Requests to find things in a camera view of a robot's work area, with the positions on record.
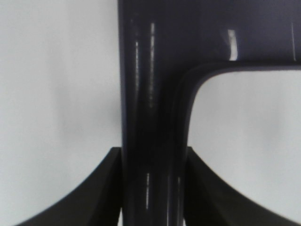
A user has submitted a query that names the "grey plastic dustpan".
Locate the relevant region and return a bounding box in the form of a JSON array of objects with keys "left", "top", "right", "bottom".
[{"left": 118, "top": 0, "right": 301, "bottom": 226}]

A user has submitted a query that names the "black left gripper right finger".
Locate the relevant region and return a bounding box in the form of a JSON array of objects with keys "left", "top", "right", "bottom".
[{"left": 184, "top": 147, "right": 296, "bottom": 226}]

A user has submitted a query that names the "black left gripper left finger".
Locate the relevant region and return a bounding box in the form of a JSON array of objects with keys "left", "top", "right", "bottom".
[{"left": 21, "top": 147, "right": 122, "bottom": 226}]

